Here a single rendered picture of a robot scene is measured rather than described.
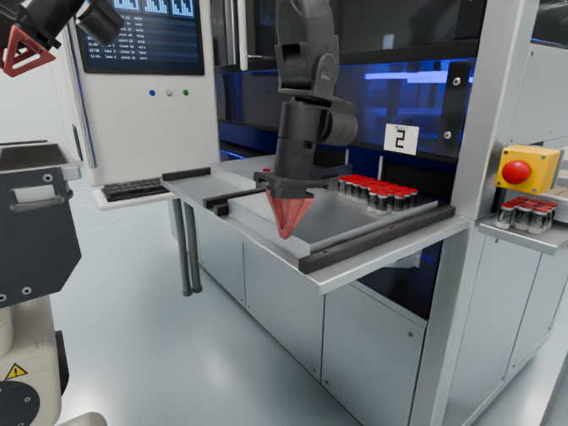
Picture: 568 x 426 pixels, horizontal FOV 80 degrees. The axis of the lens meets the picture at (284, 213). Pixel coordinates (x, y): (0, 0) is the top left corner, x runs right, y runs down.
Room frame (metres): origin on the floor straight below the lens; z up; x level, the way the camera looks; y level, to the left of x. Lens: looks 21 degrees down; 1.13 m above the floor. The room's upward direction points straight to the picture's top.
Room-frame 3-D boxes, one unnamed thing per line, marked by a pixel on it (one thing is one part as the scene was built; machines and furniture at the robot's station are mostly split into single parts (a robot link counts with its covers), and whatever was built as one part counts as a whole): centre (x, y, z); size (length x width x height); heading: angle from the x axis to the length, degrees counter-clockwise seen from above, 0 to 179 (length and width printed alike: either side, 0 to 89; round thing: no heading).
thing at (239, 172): (1.00, 0.01, 0.90); 0.34 x 0.26 x 0.04; 126
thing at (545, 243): (0.60, -0.48, 0.87); 0.14 x 0.13 x 0.02; 126
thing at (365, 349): (1.74, -0.17, 0.44); 2.06 x 1.00 x 0.88; 36
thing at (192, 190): (0.82, -0.04, 0.87); 0.70 x 0.48 x 0.02; 36
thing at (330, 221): (0.65, -0.10, 0.90); 0.34 x 0.26 x 0.04; 126
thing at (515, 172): (0.56, -0.40, 0.99); 0.04 x 0.04 x 0.04; 36
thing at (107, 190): (1.12, 0.40, 0.82); 0.40 x 0.14 x 0.02; 124
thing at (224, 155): (1.47, 0.24, 0.73); 1.98 x 0.01 x 0.25; 36
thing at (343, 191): (0.72, -0.19, 0.90); 0.18 x 0.02 x 0.05; 36
